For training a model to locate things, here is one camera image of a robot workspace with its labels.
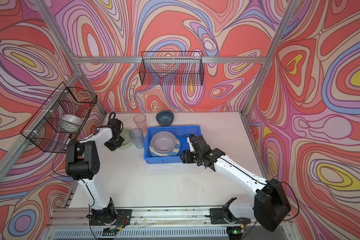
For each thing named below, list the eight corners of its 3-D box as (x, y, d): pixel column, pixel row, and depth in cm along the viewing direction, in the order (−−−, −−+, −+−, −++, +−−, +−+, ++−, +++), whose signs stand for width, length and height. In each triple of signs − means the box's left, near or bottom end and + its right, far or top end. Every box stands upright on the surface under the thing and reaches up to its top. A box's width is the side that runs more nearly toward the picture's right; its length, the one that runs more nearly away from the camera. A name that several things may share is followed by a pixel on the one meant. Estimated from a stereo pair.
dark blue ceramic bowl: (155, 127, 112) (154, 122, 108) (157, 114, 120) (156, 110, 116) (173, 127, 112) (173, 122, 108) (173, 114, 120) (173, 110, 116)
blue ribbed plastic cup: (133, 148, 101) (128, 137, 91) (135, 139, 106) (131, 127, 96) (145, 148, 101) (141, 137, 91) (147, 139, 106) (143, 127, 96)
